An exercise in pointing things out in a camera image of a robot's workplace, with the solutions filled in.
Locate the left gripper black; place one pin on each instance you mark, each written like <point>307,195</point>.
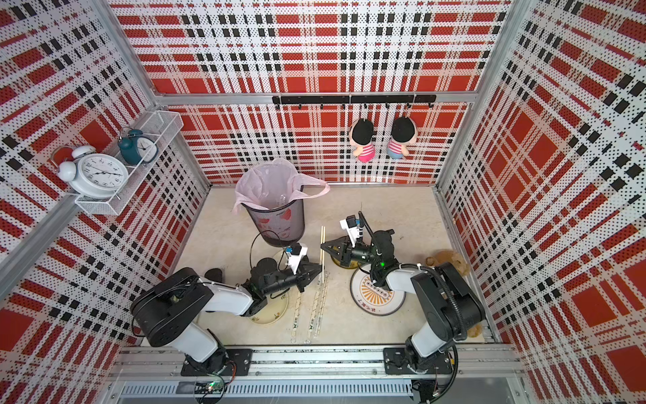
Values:
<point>297,277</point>

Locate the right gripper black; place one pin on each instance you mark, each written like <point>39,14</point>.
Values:
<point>346,250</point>

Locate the bare wooden chopstick pair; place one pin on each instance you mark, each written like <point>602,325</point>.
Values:
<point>322,252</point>

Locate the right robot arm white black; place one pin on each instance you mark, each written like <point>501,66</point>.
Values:
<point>449,306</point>

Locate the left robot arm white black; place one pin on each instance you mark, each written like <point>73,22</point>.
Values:
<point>167,313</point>

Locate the cream plate with flowers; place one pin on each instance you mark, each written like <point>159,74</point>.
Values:
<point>275,309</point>

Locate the black mesh trash bin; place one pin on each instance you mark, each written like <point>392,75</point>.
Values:
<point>280,221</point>

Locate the white plate orange sunburst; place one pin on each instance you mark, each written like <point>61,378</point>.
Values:
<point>373,300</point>

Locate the brown teddy bear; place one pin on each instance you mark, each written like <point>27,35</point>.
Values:
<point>451,257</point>

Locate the pink plastic bin liner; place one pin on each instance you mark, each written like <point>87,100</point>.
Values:
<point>271,185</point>

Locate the doll with pink shirt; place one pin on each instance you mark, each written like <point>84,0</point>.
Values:
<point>361,138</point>

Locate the doll with striped blue shirt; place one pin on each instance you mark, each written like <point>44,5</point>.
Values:
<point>403,134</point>

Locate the green circuit board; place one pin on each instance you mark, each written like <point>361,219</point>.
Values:
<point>209,388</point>

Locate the teal alarm clock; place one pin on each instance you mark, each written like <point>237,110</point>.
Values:
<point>136,148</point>

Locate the white alarm clock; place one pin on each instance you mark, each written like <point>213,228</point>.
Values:
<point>95,175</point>

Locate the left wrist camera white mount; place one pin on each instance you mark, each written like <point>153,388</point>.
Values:
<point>295,253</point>

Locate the black wall hook rail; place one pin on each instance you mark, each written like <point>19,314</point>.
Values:
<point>405,99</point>

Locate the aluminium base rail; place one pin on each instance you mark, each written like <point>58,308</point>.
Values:
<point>485,373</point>

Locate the white wire wall shelf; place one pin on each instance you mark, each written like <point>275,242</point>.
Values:
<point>160,125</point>

